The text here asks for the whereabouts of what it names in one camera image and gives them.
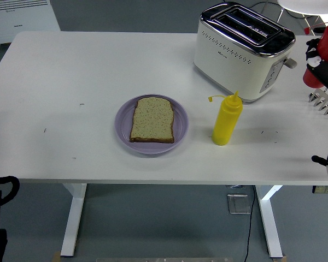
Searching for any seeded bread slice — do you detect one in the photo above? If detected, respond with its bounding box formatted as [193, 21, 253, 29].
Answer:
[129, 97, 175, 144]

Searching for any white round stool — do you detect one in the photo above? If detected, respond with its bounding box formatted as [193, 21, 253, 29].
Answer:
[276, 0, 328, 36]

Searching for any white chrome two-slot toaster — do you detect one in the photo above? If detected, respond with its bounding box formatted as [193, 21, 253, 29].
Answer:
[193, 1, 298, 104]

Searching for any white panel heater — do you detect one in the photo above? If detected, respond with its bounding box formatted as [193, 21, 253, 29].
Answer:
[0, 0, 61, 54]

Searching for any yellow squeeze bottle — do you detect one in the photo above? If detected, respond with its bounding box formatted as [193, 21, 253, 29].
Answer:
[207, 91, 244, 146]

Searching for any white table leg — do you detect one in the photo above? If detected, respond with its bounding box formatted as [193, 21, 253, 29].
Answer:
[60, 183, 87, 258]
[255, 185, 284, 259]

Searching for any purple round plate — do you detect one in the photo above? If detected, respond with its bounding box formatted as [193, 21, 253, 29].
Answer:
[114, 94, 190, 156]

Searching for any black floor cable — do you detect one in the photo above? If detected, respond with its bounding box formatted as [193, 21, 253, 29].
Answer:
[244, 185, 256, 262]

